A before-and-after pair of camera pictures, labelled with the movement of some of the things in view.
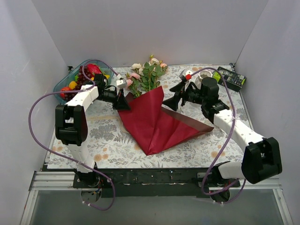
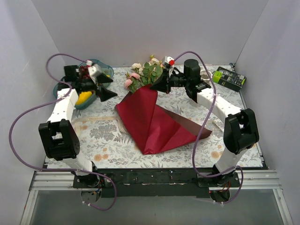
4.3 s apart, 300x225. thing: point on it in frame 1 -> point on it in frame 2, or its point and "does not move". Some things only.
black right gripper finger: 172,102 -> 160,85
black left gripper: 118,99 -> 95,85
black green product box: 233,80 does not move
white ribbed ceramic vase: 202,74 does not move
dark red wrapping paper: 159,128 does not move
